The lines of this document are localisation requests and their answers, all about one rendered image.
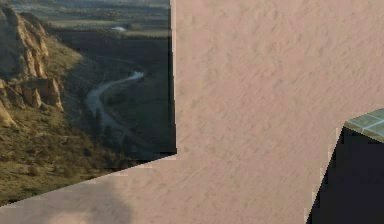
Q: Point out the landscape view window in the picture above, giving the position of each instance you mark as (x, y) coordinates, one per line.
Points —
(83, 83)

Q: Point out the dark counter with green top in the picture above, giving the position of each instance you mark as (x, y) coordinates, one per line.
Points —
(356, 176)

